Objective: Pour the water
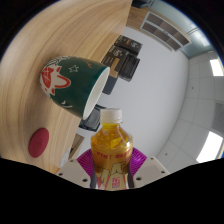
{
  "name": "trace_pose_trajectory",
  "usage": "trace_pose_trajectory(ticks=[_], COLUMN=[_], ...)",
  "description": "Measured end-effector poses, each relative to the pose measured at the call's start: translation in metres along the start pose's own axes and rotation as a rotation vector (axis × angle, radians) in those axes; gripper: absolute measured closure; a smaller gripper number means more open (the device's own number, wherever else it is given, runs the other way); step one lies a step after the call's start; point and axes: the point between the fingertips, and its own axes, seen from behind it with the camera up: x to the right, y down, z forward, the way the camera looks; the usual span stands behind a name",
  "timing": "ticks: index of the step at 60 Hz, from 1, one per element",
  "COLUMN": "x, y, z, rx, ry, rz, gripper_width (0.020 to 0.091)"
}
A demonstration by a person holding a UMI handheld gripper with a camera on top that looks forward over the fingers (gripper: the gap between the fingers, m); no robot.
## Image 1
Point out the yellow drink bottle white cap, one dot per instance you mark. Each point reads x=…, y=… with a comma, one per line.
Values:
x=111, y=150

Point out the square ceiling light panel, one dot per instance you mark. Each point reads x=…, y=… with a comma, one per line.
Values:
x=210, y=146
x=217, y=67

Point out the wooden glass-door shelf cabinet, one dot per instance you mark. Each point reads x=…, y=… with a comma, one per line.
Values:
x=163, y=30

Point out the tall black carton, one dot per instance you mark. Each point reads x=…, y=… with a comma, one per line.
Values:
x=128, y=44

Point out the flat round red coaster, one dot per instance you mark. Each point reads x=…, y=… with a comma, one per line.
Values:
x=38, y=143

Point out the green and red printed mug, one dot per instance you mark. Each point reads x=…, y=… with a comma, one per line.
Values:
x=76, y=83

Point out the flat black carton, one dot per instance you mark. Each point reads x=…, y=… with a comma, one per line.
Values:
x=130, y=68

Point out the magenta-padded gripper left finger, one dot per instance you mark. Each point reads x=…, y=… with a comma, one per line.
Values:
x=75, y=171

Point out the ceiling air vent grille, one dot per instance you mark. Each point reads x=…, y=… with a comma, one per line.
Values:
x=220, y=116

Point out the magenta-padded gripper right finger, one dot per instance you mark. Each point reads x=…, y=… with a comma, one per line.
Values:
x=150, y=170

